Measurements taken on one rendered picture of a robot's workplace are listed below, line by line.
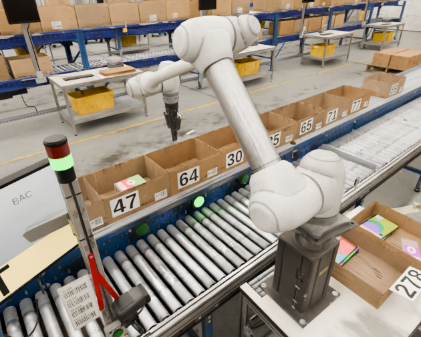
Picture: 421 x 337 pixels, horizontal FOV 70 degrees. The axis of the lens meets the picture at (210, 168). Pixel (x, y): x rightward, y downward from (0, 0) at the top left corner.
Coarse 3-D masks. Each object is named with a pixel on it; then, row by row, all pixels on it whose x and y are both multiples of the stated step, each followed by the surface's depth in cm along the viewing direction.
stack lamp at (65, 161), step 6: (66, 144) 70; (48, 150) 69; (54, 150) 68; (60, 150) 69; (66, 150) 70; (48, 156) 70; (54, 156) 69; (60, 156) 70; (66, 156) 71; (54, 162) 70; (60, 162) 70; (66, 162) 71; (72, 162) 73; (54, 168) 71; (60, 168) 71; (66, 168) 72
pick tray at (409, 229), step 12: (372, 204) 177; (360, 216) 173; (384, 216) 177; (396, 216) 171; (360, 228) 160; (408, 228) 168; (420, 228) 163; (384, 240) 151; (396, 240) 164; (420, 240) 164; (420, 252) 156; (420, 264) 140
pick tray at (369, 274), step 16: (352, 240) 163; (368, 240) 155; (368, 256) 155; (384, 256) 150; (400, 256) 144; (336, 272) 142; (352, 272) 146; (368, 272) 146; (384, 272) 146; (400, 272) 146; (352, 288) 137; (368, 288) 130; (384, 288) 138
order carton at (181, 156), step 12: (180, 144) 207; (192, 144) 214; (204, 144) 205; (156, 156) 198; (168, 156) 205; (180, 156) 211; (192, 156) 219; (204, 156) 210; (216, 156) 192; (168, 168) 208; (180, 168) 177; (204, 168) 190; (204, 180) 194; (180, 192) 184
